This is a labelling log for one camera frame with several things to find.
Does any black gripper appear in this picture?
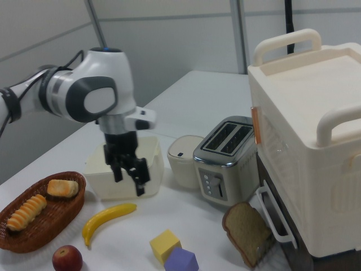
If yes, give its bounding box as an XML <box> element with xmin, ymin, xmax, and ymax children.
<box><xmin>103</xmin><ymin>132</ymin><xmax>151</xmax><ymax>197</ymax></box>

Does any orange glazed bread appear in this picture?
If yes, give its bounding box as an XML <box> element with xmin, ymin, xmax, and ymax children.
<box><xmin>46</xmin><ymin>179</ymin><xmax>80</xmax><ymax>199</ymax></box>

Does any brown wicker basket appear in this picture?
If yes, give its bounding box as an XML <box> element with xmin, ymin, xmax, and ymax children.
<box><xmin>0</xmin><ymin>171</ymin><xmax>87</xmax><ymax>254</ymax></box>

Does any striped bread roll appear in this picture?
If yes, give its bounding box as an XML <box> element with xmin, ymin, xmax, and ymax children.
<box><xmin>6</xmin><ymin>194</ymin><xmax>47</xmax><ymax>232</ymax></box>

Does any brown bread slice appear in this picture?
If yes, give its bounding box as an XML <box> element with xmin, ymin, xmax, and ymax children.
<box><xmin>222</xmin><ymin>201</ymin><xmax>272</xmax><ymax>268</ymax></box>

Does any white rectangular tub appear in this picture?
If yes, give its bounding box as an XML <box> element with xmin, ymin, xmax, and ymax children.
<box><xmin>83</xmin><ymin>136</ymin><xmax>165</xmax><ymax>202</ymax></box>

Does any yellow banana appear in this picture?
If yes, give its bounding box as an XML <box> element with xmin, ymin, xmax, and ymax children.
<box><xmin>82</xmin><ymin>203</ymin><xmax>138</xmax><ymax>247</ymax></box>

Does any small white lidded bin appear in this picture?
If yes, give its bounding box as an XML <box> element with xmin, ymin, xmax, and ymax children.
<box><xmin>167</xmin><ymin>134</ymin><xmax>205</xmax><ymax>190</ymax></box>

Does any yellow cube block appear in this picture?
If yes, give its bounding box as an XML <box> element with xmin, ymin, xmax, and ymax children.
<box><xmin>149</xmin><ymin>229</ymin><xmax>183</xmax><ymax>265</ymax></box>

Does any silver two-slot toaster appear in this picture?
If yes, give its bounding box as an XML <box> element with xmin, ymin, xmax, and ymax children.
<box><xmin>192</xmin><ymin>115</ymin><xmax>259</xmax><ymax>208</ymax></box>

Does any purple cube block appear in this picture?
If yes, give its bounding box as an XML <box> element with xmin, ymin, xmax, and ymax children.
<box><xmin>164</xmin><ymin>247</ymin><xmax>200</xmax><ymax>271</ymax></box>

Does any red apple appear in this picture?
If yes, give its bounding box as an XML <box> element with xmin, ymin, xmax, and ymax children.
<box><xmin>52</xmin><ymin>244</ymin><xmax>83</xmax><ymax>271</ymax></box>

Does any black pole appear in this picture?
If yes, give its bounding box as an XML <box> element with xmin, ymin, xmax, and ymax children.
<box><xmin>283</xmin><ymin>0</ymin><xmax>297</xmax><ymax>55</ymax></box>

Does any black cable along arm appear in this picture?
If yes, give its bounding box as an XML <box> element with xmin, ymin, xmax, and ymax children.
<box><xmin>0</xmin><ymin>50</ymin><xmax>85</xmax><ymax>138</ymax></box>

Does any copper cabinet door handle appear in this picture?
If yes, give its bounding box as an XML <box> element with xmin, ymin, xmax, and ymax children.
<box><xmin>250</xmin><ymin>106</ymin><xmax>261</xmax><ymax>145</ymax></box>

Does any white bar door handle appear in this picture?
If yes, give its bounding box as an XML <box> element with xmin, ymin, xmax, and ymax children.
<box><xmin>256</xmin><ymin>186</ymin><xmax>298</xmax><ymax>249</ymax></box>

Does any large cream cabinet with handles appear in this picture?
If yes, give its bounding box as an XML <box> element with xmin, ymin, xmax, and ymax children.
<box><xmin>247</xmin><ymin>28</ymin><xmax>361</xmax><ymax>259</ymax></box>

